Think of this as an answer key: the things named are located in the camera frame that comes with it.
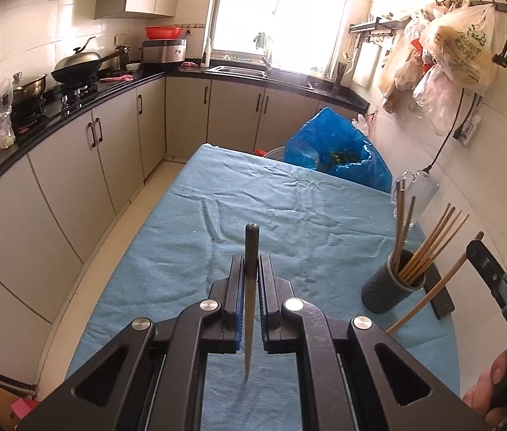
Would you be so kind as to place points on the steel sink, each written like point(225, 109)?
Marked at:
point(237, 70)

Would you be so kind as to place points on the white wall socket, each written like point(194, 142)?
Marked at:
point(121, 39)

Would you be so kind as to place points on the white bottle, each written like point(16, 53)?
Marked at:
point(206, 54)

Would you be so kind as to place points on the dark grey utensil holder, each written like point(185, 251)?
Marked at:
point(379, 292)

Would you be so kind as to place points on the black phone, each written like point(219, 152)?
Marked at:
point(442, 298)

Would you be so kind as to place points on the person's right hand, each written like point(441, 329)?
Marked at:
point(478, 395)

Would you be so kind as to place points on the window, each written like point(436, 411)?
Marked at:
point(280, 9)

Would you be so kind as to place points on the black wall hook rail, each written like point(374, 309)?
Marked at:
point(500, 6)

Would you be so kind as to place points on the beige base cabinets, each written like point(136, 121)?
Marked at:
point(69, 175)

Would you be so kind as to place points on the green cloth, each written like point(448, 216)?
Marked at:
point(263, 41)

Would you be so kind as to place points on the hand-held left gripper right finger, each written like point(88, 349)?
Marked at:
point(265, 298)

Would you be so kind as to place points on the dark-tipped wooden chopstick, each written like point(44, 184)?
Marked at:
point(252, 242)

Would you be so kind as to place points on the bundle of chopsticks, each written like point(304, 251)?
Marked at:
point(428, 244)

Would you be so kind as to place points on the small white bowl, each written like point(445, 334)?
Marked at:
point(133, 67)

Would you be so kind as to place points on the white cutting board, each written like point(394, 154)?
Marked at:
point(365, 65)

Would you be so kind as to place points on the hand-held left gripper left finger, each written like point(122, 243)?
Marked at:
point(237, 298)

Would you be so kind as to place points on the metal faucet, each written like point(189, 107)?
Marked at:
point(266, 65)

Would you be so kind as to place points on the steel pot with lid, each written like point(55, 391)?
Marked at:
point(28, 90)

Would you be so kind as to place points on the white bucket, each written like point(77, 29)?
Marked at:
point(275, 152)

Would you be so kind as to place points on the blue plastic bag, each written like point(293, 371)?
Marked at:
point(325, 128)

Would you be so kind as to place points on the beige printed plastic bag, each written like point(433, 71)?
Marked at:
point(460, 45)

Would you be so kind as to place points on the tan plastic bag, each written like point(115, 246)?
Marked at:
point(395, 74)

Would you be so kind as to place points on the silver kitchen appliance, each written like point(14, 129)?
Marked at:
point(163, 53)

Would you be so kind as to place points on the pink cloth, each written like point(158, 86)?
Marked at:
point(116, 78)
point(188, 65)

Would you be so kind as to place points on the dark kettle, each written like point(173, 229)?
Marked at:
point(123, 57)

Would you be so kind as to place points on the pink paper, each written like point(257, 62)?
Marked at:
point(24, 409)

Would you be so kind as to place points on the black wall rack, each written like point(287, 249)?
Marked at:
point(374, 27)

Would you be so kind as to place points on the red plastic basin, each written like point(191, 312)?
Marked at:
point(162, 33)

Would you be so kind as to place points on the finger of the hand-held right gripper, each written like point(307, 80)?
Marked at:
point(489, 269)

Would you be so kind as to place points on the white power strip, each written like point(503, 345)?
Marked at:
point(469, 128)

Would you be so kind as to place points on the black counter chopstick holder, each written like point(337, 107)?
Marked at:
point(339, 81)

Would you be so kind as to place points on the black countertop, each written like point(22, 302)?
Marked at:
point(69, 111)

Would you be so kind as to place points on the black wok with lid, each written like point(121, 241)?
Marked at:
point(76, 65)

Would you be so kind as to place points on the black gas stove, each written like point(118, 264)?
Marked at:
point(69, 94)

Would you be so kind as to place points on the glass mug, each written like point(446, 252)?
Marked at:
point(424, 191)

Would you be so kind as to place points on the blue tablecloth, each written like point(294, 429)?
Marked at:
point(235, 197)

